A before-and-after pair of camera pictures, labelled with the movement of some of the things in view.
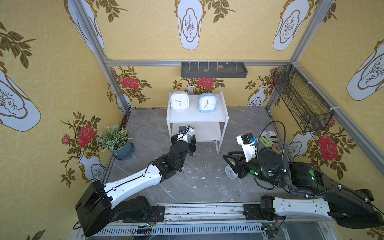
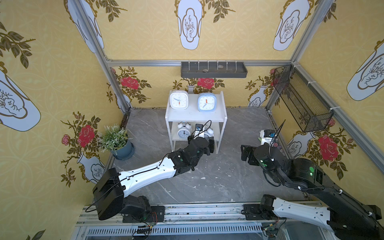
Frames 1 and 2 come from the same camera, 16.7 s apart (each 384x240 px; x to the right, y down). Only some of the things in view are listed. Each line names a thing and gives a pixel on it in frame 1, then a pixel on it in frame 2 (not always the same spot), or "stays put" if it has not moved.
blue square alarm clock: (208, 102) stays put
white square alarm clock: (179, 101) stays put
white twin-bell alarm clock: (230, 173) -> (208, 133)
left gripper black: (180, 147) -> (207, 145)
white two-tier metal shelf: (208, 126) stays put
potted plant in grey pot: (116, 139) stays put
